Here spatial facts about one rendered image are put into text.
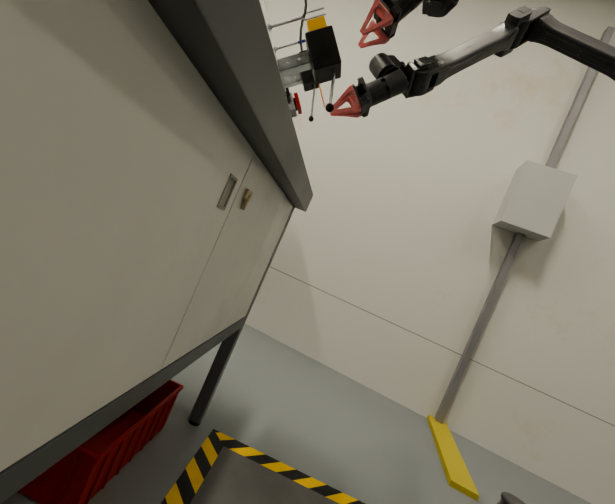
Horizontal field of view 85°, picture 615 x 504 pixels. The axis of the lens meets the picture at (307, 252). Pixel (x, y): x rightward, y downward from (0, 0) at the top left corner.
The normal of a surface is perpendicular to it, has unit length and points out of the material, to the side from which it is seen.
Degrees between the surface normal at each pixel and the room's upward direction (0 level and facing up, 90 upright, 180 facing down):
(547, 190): 90
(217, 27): 90
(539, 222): 90
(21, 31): 90
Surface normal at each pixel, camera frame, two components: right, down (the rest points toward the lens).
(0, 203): 0.91, 0.40
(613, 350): -0.22, -0.09
